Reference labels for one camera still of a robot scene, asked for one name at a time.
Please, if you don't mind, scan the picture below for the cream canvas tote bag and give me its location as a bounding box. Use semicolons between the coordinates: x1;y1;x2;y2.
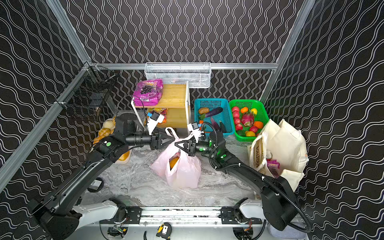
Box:
247;120;309;191

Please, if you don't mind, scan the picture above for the yellow black tape measure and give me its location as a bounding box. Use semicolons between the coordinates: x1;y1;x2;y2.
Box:
156;223;172;240

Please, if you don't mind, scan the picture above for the black round puck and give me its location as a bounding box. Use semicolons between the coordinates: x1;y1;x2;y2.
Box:
87;177;104;193

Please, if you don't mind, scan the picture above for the green plastic basket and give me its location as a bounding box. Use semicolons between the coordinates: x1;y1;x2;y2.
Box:
229;100;270;142

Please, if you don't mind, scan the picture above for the white wire wall basket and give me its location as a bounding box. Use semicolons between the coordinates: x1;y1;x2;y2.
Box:
145;62;212;89

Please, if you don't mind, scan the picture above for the red soda can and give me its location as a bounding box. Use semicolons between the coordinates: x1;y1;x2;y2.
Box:
266;151;273;161

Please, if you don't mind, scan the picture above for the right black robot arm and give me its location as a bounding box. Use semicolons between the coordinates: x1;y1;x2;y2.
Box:
174;132;312;233

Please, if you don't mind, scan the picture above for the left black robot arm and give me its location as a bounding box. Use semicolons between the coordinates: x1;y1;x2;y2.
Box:
28;113;175;240

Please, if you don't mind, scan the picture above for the white wooden two-tier shelf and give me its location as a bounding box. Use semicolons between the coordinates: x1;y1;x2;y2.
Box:
131;81;191;130

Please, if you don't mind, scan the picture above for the purple eggplant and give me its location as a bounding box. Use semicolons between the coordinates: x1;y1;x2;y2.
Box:
205;107;224;118

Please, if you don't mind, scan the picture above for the pink plastic bag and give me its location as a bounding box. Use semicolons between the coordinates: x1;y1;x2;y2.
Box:
151;127;202;189

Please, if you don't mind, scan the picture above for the purple snack bag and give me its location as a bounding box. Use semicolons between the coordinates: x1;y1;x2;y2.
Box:
267;160;280;179
133;79;164;107

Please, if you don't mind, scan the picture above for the brown potato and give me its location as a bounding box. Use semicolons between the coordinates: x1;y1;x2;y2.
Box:
198;107;210;115

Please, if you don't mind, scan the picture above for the teal plastic basket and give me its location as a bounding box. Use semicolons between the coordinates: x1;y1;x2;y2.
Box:
194;98;235;137

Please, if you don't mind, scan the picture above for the pink dragon fruit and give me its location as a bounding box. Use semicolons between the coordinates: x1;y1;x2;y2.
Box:
241;113;255;127

